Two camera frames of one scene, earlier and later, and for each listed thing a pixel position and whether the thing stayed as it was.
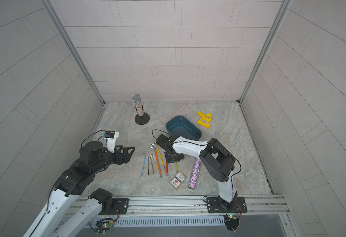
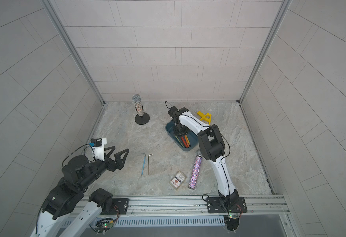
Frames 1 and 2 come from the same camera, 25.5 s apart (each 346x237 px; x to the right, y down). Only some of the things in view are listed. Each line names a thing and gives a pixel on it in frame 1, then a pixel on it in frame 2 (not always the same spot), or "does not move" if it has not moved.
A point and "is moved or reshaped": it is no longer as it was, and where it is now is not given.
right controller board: [232, 221] does not move
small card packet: [178, 179] does not move
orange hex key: [157, 161] is moved or reshaped
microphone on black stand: [142, 118] does not move
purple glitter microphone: [194, 176] does not move
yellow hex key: [159, 153] is moved or reshaped
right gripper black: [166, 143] to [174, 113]
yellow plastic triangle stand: [205, 119] does not move
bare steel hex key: [151, 154] does not move
